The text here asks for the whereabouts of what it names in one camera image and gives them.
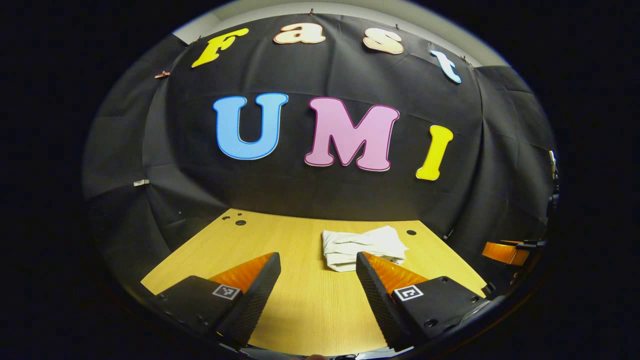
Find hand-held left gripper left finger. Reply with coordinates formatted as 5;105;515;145
155;251;282;349

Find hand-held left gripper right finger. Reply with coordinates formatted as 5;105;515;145
355;251;492;352

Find white jeans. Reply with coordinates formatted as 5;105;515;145
321;225;410;273

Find black backdrop cloth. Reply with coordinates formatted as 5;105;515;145
82;12;557;281

